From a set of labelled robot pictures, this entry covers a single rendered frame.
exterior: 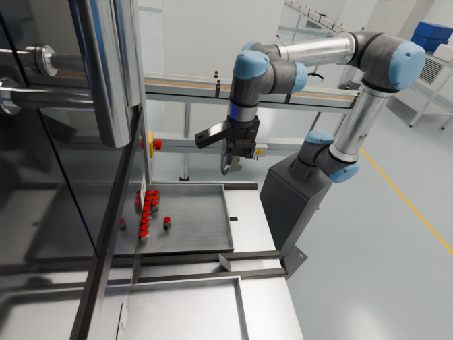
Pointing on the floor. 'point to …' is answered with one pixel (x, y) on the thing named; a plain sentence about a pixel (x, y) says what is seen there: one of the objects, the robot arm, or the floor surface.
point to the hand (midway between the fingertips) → (222, 171)
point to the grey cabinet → (398, 17)
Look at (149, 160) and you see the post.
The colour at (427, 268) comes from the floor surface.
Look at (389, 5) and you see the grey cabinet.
